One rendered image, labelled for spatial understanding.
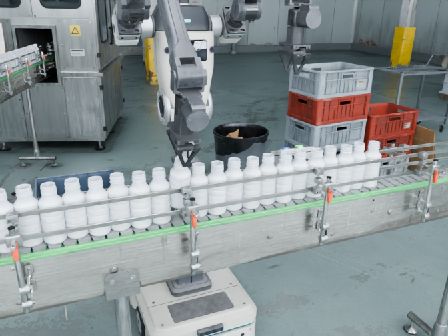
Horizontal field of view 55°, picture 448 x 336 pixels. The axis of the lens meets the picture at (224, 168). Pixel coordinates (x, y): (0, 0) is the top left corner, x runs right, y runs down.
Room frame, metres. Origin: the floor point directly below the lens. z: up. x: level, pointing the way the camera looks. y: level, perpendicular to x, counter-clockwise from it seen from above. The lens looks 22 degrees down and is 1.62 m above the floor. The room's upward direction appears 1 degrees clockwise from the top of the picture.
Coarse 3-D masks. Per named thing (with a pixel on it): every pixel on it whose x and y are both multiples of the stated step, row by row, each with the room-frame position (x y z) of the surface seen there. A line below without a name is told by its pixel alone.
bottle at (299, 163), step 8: (296, 152) 1.31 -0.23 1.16; (304, 152) 1.30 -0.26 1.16; (296, 160) 1.30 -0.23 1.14; (304, 160) 1.30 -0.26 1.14; (296, 168) 1.29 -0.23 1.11; (304, 168) 1.29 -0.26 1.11; (296, 176) 1.29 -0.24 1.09; (304, 176) 1.29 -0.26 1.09; (296, 184) 1.29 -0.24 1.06; (304, 184) 1.29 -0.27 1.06
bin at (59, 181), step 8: (56, 176) 1.57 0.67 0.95; (64, 176) 1.58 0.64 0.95; (72, 176) 1.59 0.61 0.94; (80, 176) 1.60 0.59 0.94; (88, 176) 1.61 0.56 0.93; (104, 176) 1.64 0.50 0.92; (40, 184) 1.54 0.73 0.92; (56, 184) 1.56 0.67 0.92; (64, 184) 1.58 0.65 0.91; (80, 184) 1.60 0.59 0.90; (104, 184) 1.64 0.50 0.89; (40, 192) 1.54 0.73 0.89; (64, 192) 1.57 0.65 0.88
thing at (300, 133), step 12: (288, 120) 3.69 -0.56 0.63; (300, 120) 3.80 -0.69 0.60; (360, 120) 3.63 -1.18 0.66; (288, 132) 3.68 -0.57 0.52; (300, 132) 3.55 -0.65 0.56; (312, 132) 3.41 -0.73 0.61; (324, 132) 3.44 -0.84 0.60; (336, 132) 3.51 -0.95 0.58; (348, 132) 3.58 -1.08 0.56; (360, 132) 3.65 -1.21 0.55; (300, 144) 3.53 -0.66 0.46; (312, 144) 3.40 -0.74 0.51; (324, 144) 3.45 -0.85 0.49; (336, 144) 3.51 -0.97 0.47; (348, 144) 3.58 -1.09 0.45
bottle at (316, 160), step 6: (312, 150) 1.33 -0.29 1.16; (318, 150) 1.34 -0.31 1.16; (312, 156) 1.32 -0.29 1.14; (318, 156) 1.31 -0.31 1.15; (312, 162) 1.31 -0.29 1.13; (318, 162) 1.31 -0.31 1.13; (324, 162) 1.33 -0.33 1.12; (312, 168) 1.30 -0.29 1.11; (312, 174) 1.30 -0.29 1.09; (312, 180) 1.30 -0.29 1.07; (312, 186) 1.30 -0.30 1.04; (306, 192) 1.31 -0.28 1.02
